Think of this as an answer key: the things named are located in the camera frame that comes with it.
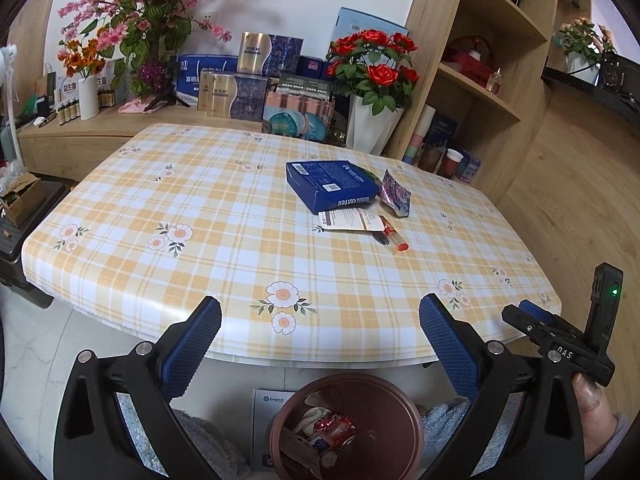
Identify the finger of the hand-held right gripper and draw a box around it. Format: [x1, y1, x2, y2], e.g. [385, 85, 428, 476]
[501, 300, 585, 350]

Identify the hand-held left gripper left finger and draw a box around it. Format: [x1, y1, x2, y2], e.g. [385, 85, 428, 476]
[53, 296, 223, 480]

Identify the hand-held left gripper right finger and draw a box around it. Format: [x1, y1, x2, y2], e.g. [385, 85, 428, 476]
[418, 294, 586, 480]

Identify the brown round trash bin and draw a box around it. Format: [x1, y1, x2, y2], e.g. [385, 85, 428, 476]
[265, 372, 426, 480]

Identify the red soda can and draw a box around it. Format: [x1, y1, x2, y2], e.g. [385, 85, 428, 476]
[312, 412, 357, 448]

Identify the person's right hand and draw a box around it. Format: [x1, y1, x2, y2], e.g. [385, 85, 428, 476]
[571, 372, 620, 462]

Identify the white booklet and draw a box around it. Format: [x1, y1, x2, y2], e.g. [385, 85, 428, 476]
[250, 388, 301, 471]

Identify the clear tube with red cap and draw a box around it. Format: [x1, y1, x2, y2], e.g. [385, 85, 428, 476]
[382, 220, 410, 252]

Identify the white packet with red corner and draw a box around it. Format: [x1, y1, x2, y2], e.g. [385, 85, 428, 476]
[318, 208, 396, 235]

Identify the light blue small carton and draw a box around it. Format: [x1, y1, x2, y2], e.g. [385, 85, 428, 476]
[457, 155, 482, 183]

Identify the purple snack wrapper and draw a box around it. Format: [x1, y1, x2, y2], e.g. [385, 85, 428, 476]
[378, 168, 412, 218]

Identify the red lidded jar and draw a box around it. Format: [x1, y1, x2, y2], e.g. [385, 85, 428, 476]
[440, 147, 466, 178]

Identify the black case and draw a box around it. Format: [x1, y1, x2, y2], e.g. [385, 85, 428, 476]
[0, 180, 68, 308]

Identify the wooden shelf unit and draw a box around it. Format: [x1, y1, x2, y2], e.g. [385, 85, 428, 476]
[385, 0, 596, 206]

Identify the dark blue cardboard box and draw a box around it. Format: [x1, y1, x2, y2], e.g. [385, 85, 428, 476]
[285, 160, 382, 215]

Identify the blue box on shelf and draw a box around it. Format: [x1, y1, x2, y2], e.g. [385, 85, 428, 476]
[425, 117, 458, 153]

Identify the stack of pastel cups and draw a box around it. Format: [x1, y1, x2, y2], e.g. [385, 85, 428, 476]
[402, 105, 436, 166]

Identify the cardboard box with bottles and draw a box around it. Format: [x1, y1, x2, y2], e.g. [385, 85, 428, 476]
[0, 172, 46, 226]

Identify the black counter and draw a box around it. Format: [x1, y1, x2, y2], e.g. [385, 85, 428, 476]
[542, 55, 640, 128]

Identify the white angular flower vase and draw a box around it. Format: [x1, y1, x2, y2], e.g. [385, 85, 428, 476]
[346, 94, 405, 156]

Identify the stack of gift boxes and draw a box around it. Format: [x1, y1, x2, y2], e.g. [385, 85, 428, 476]
[262, 91, 335, 142]

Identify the gold purple gift box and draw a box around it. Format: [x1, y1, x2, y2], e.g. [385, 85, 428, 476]
[197, 71, 266, 121]

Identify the black mini tripod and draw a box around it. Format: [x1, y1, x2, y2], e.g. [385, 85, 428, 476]
[145, 57, 191, 111]

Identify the red basket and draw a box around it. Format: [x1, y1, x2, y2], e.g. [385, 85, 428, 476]
[442, 35, 496, 88]

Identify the row of small brown bottles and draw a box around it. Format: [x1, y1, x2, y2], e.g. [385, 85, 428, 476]
[56, 87, 118, 126]

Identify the white ribbed vase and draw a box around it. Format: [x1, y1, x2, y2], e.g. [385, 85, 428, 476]
[79, 76, 101, 121]

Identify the purple flower bunch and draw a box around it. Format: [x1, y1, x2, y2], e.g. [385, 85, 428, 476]
[137, 62, 168, 96]

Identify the blue and white box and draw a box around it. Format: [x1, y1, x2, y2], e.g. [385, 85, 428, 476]
[177, 54, 240, 101]

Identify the pale rose bouquet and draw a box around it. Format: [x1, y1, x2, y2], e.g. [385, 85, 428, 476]
[557, 17, 616, 85]

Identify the dark flat box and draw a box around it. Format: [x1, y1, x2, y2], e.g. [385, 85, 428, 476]
[277, 74, 333, 101]

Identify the red rose bouquet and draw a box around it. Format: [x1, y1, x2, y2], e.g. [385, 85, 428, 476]
[326, 30, 420, 116]

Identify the white standing fan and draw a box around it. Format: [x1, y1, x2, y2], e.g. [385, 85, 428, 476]
[0, 45, 25, 161]

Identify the upright gold purple box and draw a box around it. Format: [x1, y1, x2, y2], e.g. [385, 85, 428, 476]
[238, 31, 304, 78]

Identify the small dark blue box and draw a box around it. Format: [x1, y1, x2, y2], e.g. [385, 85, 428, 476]
[297, 56, 331, 78]

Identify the orange flower bunch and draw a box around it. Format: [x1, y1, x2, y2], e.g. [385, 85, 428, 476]
[62, 40, 107, 81]

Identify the light blue large box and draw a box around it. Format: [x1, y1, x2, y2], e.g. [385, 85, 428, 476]
[334, 7, 408, 48]

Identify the pink blossom plant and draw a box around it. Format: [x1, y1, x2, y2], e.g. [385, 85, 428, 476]
[57, 0, 273, 96]

